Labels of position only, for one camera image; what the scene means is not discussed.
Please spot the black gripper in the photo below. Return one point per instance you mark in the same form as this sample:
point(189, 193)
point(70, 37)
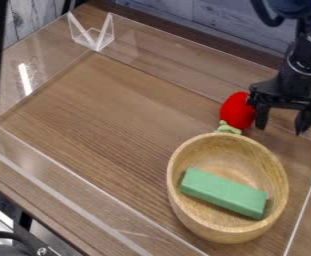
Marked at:
point(286, 91)

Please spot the red plush strawberry toy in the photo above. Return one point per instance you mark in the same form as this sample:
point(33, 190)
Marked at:
point(237, 114)

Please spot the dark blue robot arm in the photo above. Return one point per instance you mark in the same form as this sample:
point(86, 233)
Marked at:
point(274, 11)

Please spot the wooden bowl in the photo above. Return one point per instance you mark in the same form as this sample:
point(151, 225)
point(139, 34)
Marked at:
point(244, 161)

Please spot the green rectangular block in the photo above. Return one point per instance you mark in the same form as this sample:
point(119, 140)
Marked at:
point(225, 193)

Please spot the clear acrylic corner bracket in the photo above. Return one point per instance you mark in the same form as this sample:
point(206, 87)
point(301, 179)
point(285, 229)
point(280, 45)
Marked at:
point(93, 38)

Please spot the clear acrylic tray wall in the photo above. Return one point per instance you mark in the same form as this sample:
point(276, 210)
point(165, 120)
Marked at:
point(98, 223)

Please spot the black table leg frame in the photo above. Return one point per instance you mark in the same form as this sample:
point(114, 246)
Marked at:
point(35, 246)

